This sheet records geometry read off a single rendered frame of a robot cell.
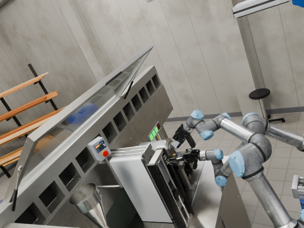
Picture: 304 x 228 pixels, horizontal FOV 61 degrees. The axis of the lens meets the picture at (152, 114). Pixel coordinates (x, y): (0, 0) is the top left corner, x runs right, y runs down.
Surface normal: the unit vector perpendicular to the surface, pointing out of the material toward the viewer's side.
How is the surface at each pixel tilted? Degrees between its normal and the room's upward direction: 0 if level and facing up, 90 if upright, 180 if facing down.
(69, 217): 90
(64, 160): 90
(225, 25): 90
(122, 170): 90
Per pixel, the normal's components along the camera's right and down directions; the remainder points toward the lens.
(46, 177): 0.85, -0.17
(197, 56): -0.51, 0.52
